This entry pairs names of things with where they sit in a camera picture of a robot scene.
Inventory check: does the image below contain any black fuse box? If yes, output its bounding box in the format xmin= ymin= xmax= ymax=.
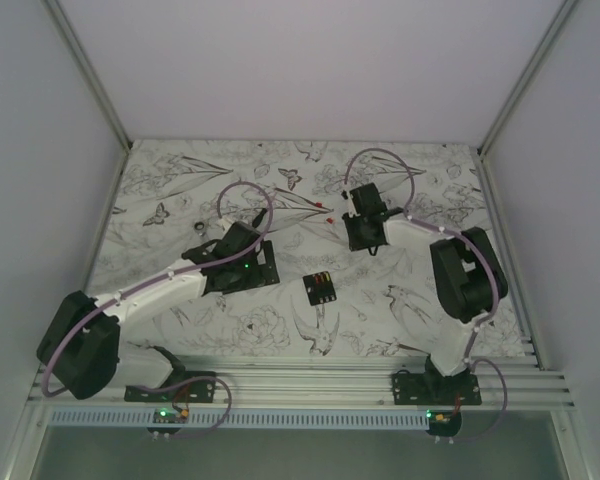
xmin=302 ymin=271 xmax=336 ymax=306

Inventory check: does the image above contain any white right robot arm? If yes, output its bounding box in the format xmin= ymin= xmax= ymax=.
xmin=342 ymin=183 xmax=508 ymax=405

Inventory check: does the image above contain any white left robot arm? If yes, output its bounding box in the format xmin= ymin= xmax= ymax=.
xmin=36 ymin=222 xmax=279 ymax=402

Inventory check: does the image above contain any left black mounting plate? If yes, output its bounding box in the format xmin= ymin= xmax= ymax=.
xmin=124 ymin=371 xmax=216 ymax=405

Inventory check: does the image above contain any black mounting plate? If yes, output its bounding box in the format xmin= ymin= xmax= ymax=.
xmin=124 ymin=371 xmax=216 ymax=405
xmin=391 ymin=370 xmax=482 ymax=407

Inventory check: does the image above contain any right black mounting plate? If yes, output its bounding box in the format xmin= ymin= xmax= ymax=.
xmin=391 ymin=370 xmax=482 ymax=407

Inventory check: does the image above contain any left controller board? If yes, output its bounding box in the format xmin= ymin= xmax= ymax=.
xmin=147 ymin=406 xmax=189 ymax=440

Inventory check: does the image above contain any controller board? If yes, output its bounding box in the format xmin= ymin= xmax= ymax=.
xmin=147 ymin=406 xmax=189 ymax=440
xmin=426 ymin=410 xmax=462 ymax=444

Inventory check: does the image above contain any right controller board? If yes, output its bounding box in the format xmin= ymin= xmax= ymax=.
xmin=426 ymin=410 xmax=462 ymax=444

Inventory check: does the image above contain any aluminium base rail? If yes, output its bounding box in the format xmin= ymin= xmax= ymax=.
xmin=27 ymin=363 xmax=579 ymax=412

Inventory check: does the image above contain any aluminium frame post right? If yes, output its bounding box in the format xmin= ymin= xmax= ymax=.
xmin=477 ymin=0 xmax=581 ymax=158

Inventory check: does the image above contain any aluminium frame post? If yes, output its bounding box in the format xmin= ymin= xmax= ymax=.
xmin=477 ymin=0 xmax=581 ymax=158
xmin=41 ymin=0 xmax=133 ymax=152

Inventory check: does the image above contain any white slotted cable duct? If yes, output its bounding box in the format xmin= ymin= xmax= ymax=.
xmin=49 ymin=407 xmax=428 ymax=431

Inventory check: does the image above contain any aluminium frame post left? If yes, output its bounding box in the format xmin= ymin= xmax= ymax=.
xmin=41 ymin=0 xmax=133 ymax=152

